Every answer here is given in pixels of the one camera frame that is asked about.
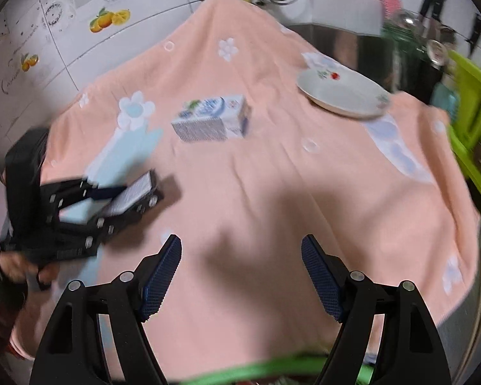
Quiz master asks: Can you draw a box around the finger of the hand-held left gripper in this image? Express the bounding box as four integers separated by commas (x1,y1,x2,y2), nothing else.
50,169,163,249
42,177,127,219

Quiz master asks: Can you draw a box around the white and blue milk carton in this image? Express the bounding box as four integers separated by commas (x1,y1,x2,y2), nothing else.
171,95,249,143

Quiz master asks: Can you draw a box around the pink flower-print towel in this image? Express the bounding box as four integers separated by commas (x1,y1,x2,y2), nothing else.
8,0,481,382

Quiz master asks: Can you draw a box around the person's left forearm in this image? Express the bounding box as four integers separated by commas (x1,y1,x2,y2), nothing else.
0,254,38,370

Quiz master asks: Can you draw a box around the black hanging utensil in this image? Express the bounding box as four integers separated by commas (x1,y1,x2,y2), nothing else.
467,13,481,56
419,0,446,21

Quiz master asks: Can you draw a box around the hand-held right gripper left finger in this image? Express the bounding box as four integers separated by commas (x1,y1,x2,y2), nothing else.
29,234,183,385

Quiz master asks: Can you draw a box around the lime green dish rack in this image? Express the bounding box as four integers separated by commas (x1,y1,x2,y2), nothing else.
447,50,481,222

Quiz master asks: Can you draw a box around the person's left hand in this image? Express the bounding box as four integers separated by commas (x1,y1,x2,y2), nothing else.
0,251,59,290

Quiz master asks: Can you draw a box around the glass jar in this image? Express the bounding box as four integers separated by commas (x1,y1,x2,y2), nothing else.
381,8,458,97

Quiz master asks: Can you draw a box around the green perforated plastic basket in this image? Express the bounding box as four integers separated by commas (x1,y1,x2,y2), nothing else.
160,351,385,385

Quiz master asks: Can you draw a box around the white plate red flower print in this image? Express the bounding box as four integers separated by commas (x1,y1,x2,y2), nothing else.
296,68,392,119

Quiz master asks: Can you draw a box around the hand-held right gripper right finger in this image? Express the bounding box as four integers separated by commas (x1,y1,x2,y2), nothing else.
300,235,453,385

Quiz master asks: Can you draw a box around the large orange fruit wall sticker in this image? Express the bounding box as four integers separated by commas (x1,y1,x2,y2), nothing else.
89,7,131,34

